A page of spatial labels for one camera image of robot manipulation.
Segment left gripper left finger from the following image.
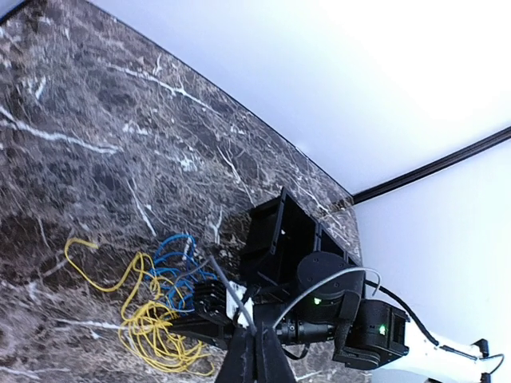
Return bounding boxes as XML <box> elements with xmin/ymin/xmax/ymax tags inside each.
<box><xmin>215</xmin><ymin>327</ymin><xmax>256</xmax><ymax>383</ymax></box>

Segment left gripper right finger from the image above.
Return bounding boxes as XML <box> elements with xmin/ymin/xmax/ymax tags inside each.
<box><xmin>255</xmin><ymin>322</ymin><xmax>295</xmax><ymax>383</ymax></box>

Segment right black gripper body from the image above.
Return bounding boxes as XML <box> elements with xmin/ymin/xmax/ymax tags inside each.
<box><xmin>169</xmin><ymin>280</ymin><xmax>339</xmax><ymax>349</ymax></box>

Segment grey cable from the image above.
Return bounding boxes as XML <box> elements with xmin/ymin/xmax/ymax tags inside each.
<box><xmin>175</xmin><ymin>255</ymin><xmax>382</xmax><ymax>334</ymax></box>

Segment blue cable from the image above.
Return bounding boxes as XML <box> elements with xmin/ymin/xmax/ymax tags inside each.
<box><xmin>144</xmin><ymin>233</ymin><xmax>219</xmax><ymax>314</ymax></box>

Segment yellow cable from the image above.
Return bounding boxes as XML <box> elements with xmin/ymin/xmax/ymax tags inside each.
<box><xmin>64</xmin><ymin>238</ymin><xmax>216</xmax><ymax>377</ymax></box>

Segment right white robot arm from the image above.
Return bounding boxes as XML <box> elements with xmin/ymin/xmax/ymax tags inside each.
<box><xmin>171</xmin><ymin>251</ymin><xmax>505</xmax><ymax>382</ymax></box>

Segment black bin near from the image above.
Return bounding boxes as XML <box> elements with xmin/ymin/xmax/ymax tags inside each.
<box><xmin>240</xmin><ymin>188</ymin><xmax>318</xmax><ymax>286</ymax></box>

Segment right black corner post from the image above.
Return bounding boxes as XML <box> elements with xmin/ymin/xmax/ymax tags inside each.
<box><xmin>353</xmin><ymin>127</ymin><xmax>511</xmax><ymax>205</ymax></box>

